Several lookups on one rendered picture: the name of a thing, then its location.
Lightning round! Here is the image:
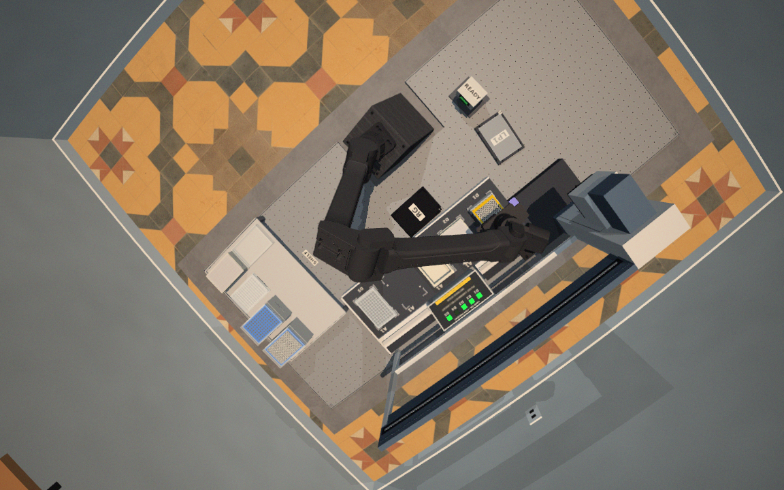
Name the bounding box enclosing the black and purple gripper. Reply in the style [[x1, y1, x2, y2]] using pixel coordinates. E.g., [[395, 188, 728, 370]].
[[476, 197, 529, 233]]

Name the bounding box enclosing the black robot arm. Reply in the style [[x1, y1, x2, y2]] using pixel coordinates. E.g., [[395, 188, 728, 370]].
[[313, 122, 550, 282]]

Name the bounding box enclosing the black rectangular pad with rg label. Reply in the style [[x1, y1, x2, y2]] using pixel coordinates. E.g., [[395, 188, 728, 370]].
[[391, 186, 443, 237]]

